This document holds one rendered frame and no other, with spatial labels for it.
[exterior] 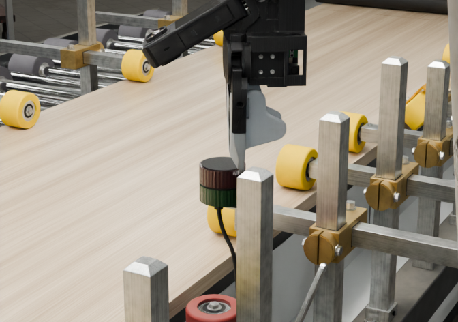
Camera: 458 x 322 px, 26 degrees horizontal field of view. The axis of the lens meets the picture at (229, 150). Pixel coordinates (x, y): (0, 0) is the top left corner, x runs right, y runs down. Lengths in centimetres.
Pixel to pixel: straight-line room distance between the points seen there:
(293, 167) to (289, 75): 80
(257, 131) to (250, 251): 26
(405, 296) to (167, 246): 52
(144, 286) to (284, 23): 31
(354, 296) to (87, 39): 109
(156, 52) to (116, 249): 64
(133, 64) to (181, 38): 157
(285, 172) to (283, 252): 16
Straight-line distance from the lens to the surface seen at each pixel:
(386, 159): 171
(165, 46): 102
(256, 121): 104
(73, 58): 268
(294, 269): 194
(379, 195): 170
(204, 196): 126
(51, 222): 172
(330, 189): 148
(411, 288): 195
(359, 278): 216
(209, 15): 101
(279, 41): 101
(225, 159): 128
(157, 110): 236
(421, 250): 151
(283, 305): 193
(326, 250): 148
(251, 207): 124
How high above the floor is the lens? 155
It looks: 18 degrees down
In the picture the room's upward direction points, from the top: straight up
